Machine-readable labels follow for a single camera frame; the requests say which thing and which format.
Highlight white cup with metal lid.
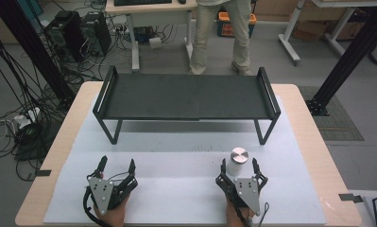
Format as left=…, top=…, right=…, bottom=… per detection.
left=226, top=147, right=249, bottom=178

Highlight white foam mat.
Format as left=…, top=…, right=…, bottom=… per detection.
left=43, top=94, right=328, bottom=226

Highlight black metal shelf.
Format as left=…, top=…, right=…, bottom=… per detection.
left=92, top=65, right=282, bottom=147

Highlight white desk frame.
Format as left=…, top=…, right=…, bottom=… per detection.
left=277, top=0, right=377, bottom=67

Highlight grey floor mat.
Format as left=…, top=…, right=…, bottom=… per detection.
left=298, top=85, right=366, bottom=142

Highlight thin grey gripper cable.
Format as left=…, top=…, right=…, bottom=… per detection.
left=255, top=201, right=270, bottom=227

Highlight wooden desk with white legs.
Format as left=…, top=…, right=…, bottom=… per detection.
left=105, top=0, right=198, bottom=74

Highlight orange and blue crate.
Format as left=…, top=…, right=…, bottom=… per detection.
left=216, top=11, right=258, bottom=39

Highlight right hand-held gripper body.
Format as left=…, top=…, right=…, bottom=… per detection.
left=214, top=174, right=269, bottom=218

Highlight cardboard boxes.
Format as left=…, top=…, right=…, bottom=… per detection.
left=254, top=0, right=364, bottom=43

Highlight white power strip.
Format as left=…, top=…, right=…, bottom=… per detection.
left=12, top=107, right=42, bottom=130

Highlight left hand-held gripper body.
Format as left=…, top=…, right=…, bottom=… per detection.
left=86, top=169, right=139, bottom=217

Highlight person's left hand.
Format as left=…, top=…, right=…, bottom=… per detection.
left=93, top=193, right=131, bottom=227

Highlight black aluminium frame post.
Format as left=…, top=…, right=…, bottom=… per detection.
left=0, top=0, right=77, bottom=112
left=305, top=0, right=377, bottom=117

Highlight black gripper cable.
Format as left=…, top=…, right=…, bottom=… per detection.
left=82, top=185, right=113, bottom=227

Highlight black keyboard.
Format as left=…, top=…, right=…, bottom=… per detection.
left=113, top=0, right=173, bottom=7

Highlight black computer tower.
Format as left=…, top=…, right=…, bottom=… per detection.
left=79, top=11, right=112, bottom=58
left=44, top=10, right=87, bottom=63

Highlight bundle of black cables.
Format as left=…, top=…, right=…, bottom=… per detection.
left=0, top=13, right=71, bottom=183

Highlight white power adapter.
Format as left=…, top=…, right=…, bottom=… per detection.
left=148, top=37, right=163, bottom=50

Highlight person's right hand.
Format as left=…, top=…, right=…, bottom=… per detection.
left=225, top=198, right=256, bottom=227

